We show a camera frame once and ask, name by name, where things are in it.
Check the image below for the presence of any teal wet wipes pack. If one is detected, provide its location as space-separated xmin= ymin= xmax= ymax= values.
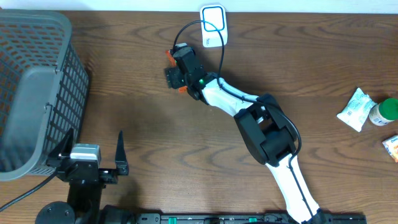
xmin=336 ymin=88 xmax=376 ymax=132

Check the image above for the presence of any small orange snack packet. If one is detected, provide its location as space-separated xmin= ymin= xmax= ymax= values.
xmin=382 ymin=135 xmax=398 ymax=163

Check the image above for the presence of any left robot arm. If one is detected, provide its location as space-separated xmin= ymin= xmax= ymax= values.
xmin=35 ymin=128 xmax=129 ymax=223

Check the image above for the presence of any white barcode scanner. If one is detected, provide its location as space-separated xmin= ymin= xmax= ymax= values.
xmin=200 ymin=4 xmax=228 ymax=48

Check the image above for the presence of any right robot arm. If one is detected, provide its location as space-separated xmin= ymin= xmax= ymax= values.
xmin=165 ymin=43 xmax=325 ymax=223

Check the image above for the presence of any grey plastic basket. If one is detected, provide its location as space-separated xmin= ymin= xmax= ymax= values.
xmin=1 ymin=9 xmax=91 ymax=181

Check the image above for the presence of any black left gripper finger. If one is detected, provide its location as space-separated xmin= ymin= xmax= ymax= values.
xmin=48 ymin=128 xmax=74 ymax=159
xmin=114 ymin=131 xmax=129 ymax=175

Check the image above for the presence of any black mounting rail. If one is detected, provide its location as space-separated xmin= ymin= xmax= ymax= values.
xmin=98 ymin=205 xmax=367 ymax=224

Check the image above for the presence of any green lid jar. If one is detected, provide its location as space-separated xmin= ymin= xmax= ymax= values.
xmin=369 ymin=98 xmax=397 ymax=126

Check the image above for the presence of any orange Top chocolate bar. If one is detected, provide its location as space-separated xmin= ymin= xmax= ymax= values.
xmin=165 ymin=50 xmax=187 ymax=93

